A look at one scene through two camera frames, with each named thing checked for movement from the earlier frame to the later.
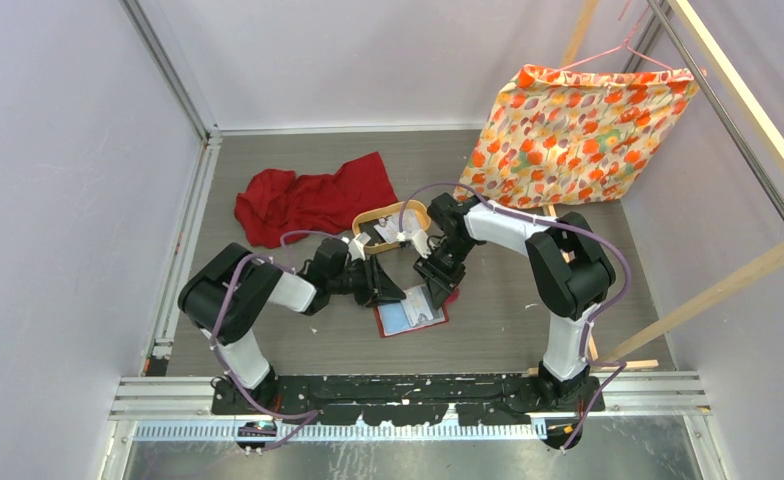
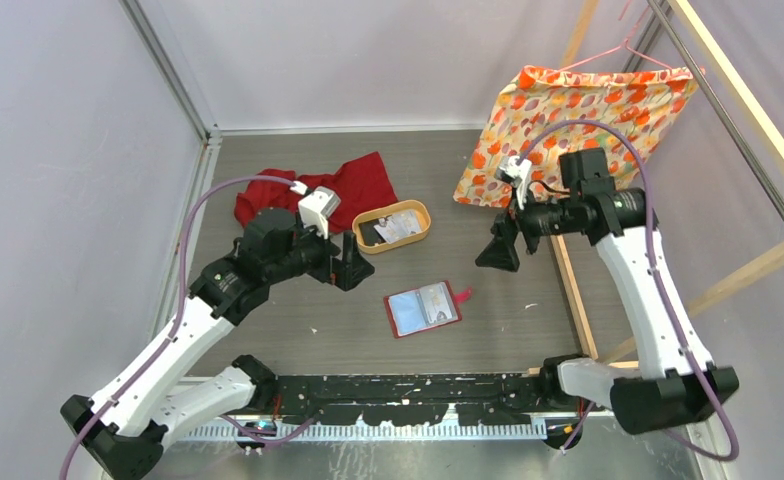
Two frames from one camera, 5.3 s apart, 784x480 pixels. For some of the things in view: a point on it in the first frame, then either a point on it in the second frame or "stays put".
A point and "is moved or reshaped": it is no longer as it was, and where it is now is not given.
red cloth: [273, 206] stays put
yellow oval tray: [416, 205] stays put
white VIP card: [389, 225] stays put
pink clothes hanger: [625, 45] stays put
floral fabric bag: [564, 136] stays put
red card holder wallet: [416, 309] is moved or reshaped
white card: [415, 304] is moved or reshaped
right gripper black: [440, 282] to [501, 251]
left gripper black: [386, 290] to [348, 270]
